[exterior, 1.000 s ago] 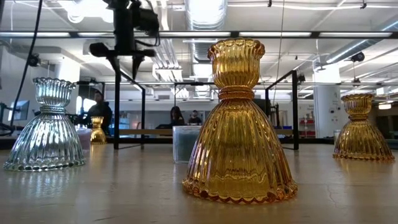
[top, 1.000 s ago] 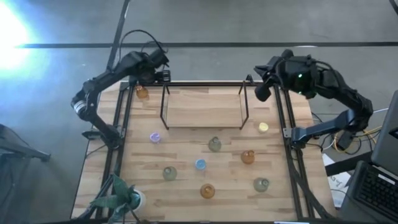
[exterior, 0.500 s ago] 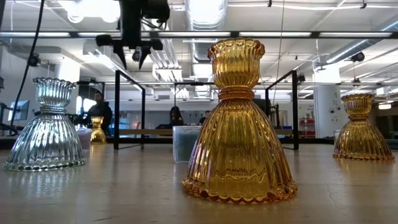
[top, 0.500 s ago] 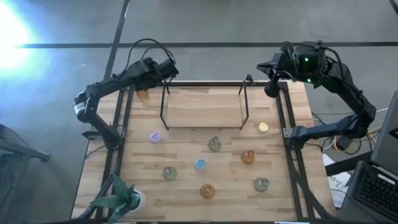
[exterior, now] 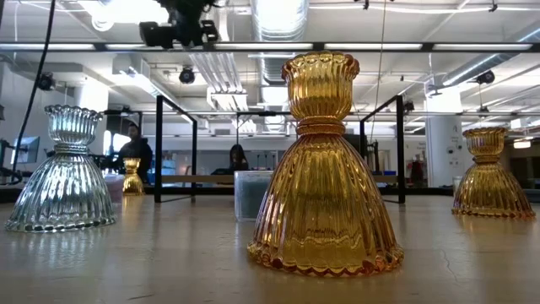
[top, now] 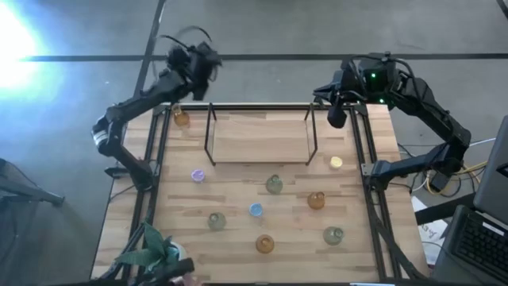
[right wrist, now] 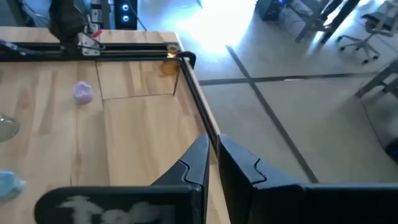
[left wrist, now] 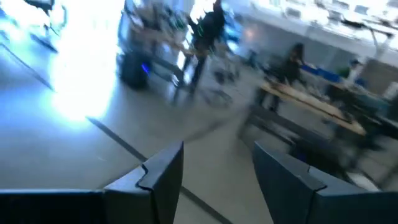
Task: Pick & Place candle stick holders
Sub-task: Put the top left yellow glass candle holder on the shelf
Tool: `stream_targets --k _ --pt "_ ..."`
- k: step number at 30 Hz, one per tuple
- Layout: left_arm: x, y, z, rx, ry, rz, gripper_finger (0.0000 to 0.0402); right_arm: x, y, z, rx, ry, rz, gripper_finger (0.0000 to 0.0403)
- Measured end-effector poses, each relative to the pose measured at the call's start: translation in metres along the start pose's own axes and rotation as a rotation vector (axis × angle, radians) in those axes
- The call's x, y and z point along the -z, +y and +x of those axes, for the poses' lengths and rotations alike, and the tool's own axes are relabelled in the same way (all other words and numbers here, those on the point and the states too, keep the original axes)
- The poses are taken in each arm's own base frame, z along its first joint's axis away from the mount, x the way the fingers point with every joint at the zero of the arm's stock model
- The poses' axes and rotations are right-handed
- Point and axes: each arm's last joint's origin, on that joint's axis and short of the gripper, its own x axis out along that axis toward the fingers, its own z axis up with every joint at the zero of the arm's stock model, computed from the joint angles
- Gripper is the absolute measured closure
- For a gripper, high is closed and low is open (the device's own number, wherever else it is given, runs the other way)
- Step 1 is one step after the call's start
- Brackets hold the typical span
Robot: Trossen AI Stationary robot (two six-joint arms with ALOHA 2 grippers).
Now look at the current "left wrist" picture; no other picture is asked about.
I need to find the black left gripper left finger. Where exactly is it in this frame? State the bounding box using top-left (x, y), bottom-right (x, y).
top-left (0, 141), bottom-right (184, 224)

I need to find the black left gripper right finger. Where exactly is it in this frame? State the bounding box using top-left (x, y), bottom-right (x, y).
top-left (252, 141), bottom-right (398, 224)

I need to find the wooden background table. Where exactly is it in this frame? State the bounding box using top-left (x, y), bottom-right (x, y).
top-left (259, 82), bottom-right (368, 136)

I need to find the black machine with blue light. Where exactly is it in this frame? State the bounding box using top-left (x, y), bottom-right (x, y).
top-left (119, 51), bottom-right (152, 90)

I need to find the person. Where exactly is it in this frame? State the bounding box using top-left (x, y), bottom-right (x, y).
top-left (281, 42), bottom-right (307, 86)
top-left (186, 0), bottom-right (226, 91)

